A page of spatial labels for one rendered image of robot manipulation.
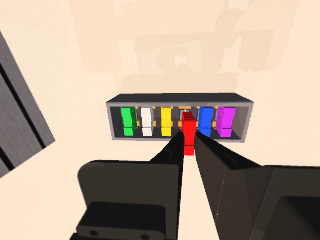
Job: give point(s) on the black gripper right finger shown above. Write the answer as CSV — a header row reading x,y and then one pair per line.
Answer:
x,y
243,194

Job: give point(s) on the yellow fuse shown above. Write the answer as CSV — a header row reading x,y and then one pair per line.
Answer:
x,y
166,120

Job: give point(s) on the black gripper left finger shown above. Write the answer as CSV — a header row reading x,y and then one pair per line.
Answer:
x,y
155,182

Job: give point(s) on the blue fuse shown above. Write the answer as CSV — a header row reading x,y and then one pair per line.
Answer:
x,y
204,121

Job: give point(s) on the small red block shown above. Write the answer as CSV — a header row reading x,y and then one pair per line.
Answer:
x,y
189,130

